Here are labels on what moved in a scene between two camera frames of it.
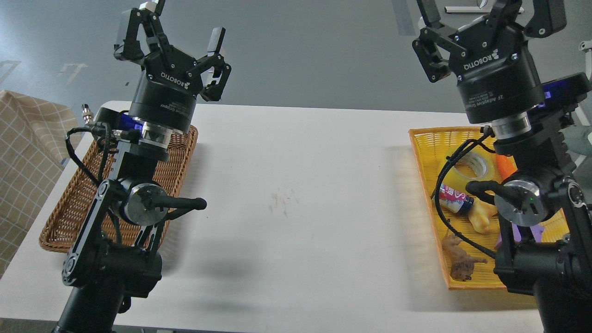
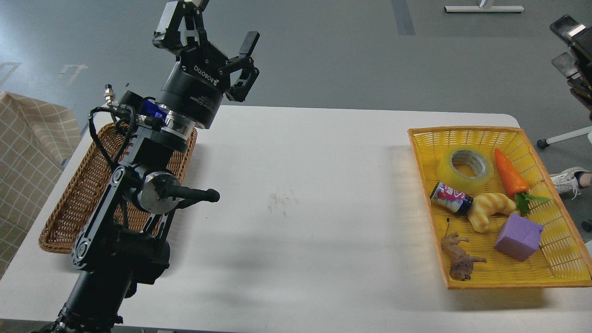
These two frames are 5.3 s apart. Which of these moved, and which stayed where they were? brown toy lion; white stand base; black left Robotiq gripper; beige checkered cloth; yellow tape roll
Moved: yellow tape roll; black left Robotiq gripper
Stayed: white stand base; beige checkered cloth; brown toy lion
